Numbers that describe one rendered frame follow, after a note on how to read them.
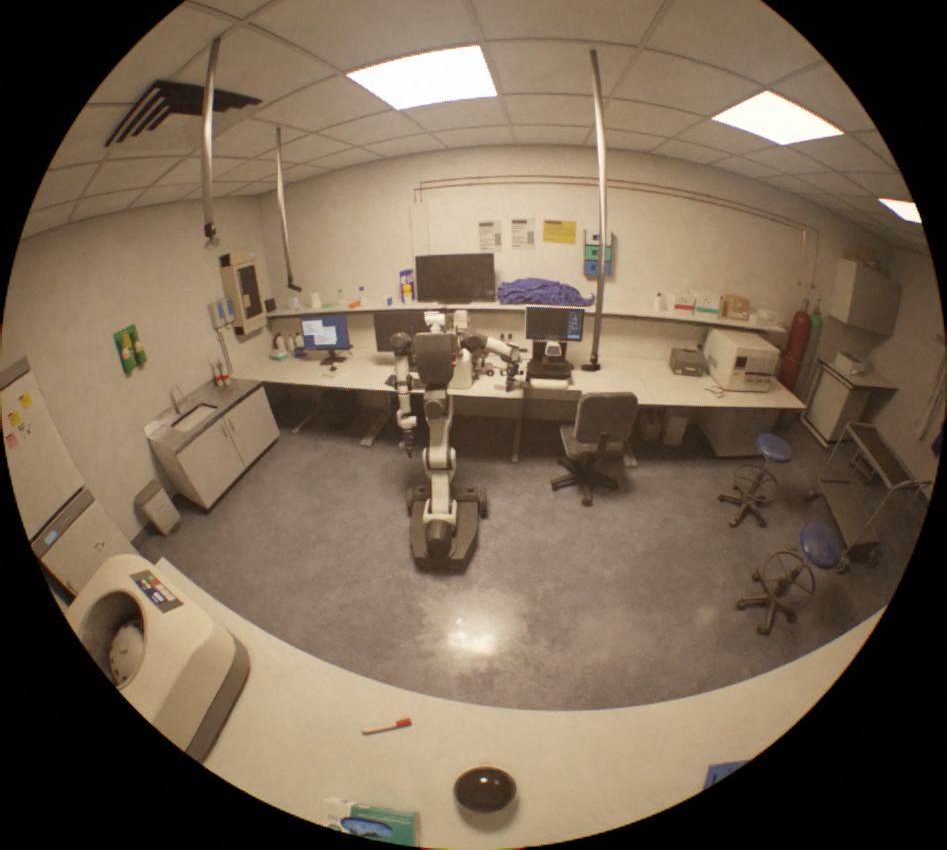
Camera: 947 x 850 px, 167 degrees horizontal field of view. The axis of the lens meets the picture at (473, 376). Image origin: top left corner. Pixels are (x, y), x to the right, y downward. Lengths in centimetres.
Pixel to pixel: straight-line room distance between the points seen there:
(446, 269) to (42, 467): 343
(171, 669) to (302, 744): 39
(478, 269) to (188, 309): 286
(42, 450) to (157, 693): 175
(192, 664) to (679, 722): 126
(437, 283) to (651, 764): 319
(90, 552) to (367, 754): 219
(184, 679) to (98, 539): 182
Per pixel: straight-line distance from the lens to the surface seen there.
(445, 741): 102
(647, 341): 325
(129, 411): 337
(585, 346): 312
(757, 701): 129
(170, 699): 106
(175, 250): 362
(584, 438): 217
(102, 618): 145
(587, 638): 207
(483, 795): 91
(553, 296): 275
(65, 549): 272
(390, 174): 337
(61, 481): 258
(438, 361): 183
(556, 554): 230
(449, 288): 291
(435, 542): 195
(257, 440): 350
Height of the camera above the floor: 191
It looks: 26 degrees down
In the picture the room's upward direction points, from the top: 2 degrees counter-clockwise
